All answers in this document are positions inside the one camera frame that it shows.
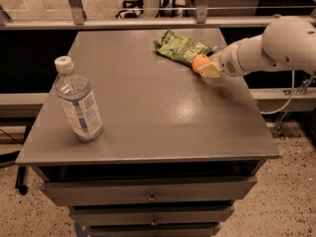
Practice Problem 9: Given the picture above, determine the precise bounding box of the top grey drawer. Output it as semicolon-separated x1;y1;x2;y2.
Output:
41;176;257;206

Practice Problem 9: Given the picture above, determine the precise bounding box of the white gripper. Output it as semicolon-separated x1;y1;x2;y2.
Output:
197;41;246;78

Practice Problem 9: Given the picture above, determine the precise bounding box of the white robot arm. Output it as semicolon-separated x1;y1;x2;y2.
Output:
192;16;316;78

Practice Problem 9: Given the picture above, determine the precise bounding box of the clear plastic water bottle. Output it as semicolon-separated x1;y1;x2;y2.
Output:
54;56;103;141

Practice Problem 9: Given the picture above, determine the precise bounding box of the middle grey drawer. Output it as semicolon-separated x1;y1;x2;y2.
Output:
70;204;234;226

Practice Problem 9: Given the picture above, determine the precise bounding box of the bottom grey drawer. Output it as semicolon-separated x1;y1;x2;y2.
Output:
89;223;220;237

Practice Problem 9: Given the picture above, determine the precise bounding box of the metal window rail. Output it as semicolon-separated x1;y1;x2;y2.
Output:
0;0;316;32

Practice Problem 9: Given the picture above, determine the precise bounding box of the black stand leg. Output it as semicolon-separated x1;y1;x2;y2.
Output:
15;125;32;196

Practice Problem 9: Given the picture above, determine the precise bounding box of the black office chair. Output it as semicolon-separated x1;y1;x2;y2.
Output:
116;0;143;19

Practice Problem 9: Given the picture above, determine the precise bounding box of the orange fruit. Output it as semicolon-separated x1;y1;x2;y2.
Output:
192;54;209;73

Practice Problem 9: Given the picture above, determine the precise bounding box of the white cable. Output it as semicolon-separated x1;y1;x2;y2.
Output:
260;70;296;116

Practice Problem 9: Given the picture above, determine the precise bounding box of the grey drawer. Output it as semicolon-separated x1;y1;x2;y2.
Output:
89;223;220;237
41;176;257;206
70;204;234;226

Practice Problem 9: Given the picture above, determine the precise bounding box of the green jalapeno chip bag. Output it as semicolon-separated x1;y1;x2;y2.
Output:
153;30;214;66

